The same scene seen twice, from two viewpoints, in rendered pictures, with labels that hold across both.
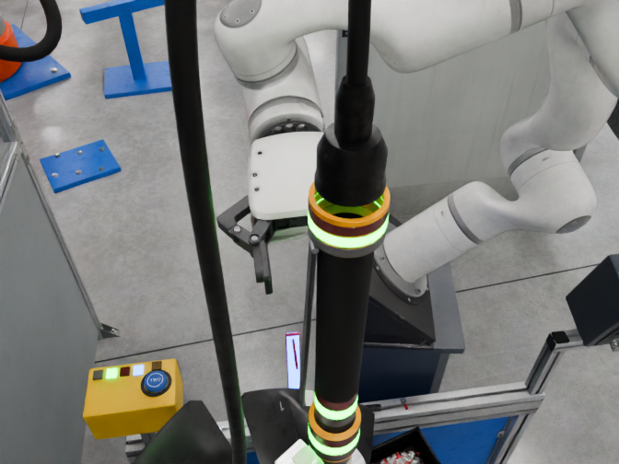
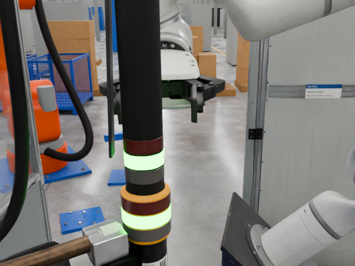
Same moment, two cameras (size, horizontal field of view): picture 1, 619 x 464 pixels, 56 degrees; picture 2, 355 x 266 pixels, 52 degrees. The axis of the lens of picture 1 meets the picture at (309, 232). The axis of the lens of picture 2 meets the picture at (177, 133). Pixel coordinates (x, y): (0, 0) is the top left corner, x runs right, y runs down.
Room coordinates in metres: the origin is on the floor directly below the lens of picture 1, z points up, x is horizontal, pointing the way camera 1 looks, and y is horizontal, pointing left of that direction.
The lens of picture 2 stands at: (-0.04, -0.10, 1.71)
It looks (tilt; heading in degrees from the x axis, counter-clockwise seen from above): 18 degrees down; 11
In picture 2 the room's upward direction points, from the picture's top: 1 degrees counter-clockwise
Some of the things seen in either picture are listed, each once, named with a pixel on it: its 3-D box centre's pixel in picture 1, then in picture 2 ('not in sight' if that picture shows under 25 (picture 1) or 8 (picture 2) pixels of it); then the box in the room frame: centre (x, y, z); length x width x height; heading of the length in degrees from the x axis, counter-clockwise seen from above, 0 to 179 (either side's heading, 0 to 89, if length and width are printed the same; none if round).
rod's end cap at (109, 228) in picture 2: (303, 461); (110, 235); (0.21, 0.00, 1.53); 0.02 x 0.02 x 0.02; 43
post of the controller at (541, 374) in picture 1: (545, 364); not in sight; (0.66, -0.49, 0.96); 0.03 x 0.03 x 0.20; 8
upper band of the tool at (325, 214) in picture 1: (347, 214); not in sight; (0.23, -0.02, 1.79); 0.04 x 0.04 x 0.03
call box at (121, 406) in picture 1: (136, 400); not in sight; (0.55, 0.32, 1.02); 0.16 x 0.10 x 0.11; 98
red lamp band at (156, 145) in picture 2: (336, 387); (143, 141); (0.23, -0.02, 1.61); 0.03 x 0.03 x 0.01
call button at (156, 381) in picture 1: (156, 381); not in sight; (0.55, 0.28, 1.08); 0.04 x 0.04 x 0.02
